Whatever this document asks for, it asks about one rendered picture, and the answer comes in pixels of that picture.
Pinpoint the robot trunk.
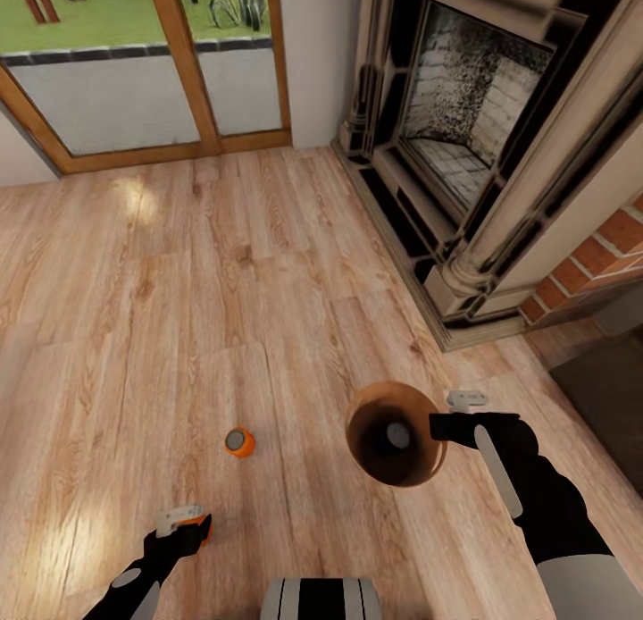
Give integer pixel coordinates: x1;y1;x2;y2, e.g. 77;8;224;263
260;578;383;620

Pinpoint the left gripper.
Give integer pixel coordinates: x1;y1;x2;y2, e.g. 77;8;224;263
144;515;212;568

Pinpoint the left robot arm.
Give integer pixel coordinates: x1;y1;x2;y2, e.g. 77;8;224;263
81;503;212;620

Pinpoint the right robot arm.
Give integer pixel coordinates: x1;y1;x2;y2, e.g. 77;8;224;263
429;390;643;620

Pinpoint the trash can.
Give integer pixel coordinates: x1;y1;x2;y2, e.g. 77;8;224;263
344;381;448;490

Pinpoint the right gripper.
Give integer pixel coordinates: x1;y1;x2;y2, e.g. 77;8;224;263
429;412;470;447

